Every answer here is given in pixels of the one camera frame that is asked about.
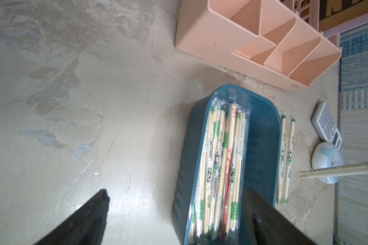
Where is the teal plastic storage box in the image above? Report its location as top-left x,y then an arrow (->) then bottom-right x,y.
172,85 -> 281,245

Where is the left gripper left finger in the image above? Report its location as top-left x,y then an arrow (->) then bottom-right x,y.
36,189 -> 110,245

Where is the wrapped chopsticks far left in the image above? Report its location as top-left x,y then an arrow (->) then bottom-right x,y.
188,103 -> 215,245

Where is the chopsticks pair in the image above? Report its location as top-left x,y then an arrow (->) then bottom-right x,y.
277,114 -> 286,205
283,118 -> 295,204

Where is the white round alarm clock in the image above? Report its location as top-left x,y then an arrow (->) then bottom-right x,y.
311,142 -> 344,169

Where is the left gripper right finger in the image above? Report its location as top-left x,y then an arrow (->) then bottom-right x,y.
242,188 -> 315,245

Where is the pink desktop file organizer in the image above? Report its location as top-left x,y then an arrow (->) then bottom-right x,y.
175,1 -> 341,91

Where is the chopsticks green label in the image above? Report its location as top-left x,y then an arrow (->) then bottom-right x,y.
298,162 -> 368,178

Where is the wrapped chopsticks red print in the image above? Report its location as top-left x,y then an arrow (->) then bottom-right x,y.
221,103 -> 236,238

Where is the white calculator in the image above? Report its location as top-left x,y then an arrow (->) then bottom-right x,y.
311,101 -> 342,150

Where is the wrapped chopsticks far right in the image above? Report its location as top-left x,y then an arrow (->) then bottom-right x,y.
226,104 -> 248,236

